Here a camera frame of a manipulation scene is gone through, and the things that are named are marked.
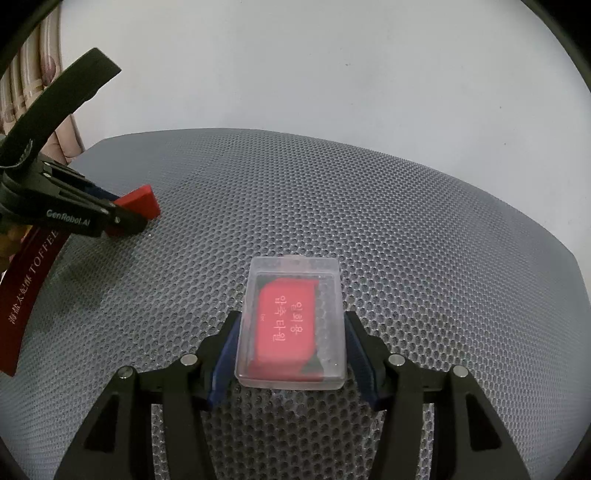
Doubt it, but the red rectangular block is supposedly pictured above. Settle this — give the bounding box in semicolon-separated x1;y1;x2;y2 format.
113;185;161;220

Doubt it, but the clear case with red insert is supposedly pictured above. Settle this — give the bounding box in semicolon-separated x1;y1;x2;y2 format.
235;256;346;391

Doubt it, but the beige patterned curtain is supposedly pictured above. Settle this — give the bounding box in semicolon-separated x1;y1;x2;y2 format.
1;6;84;165

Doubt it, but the gold toffee tin box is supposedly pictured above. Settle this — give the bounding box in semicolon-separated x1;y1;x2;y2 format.
0;227;68;377

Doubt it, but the grey mesh mat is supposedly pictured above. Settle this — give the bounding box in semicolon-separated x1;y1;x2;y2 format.
1;130;590;479

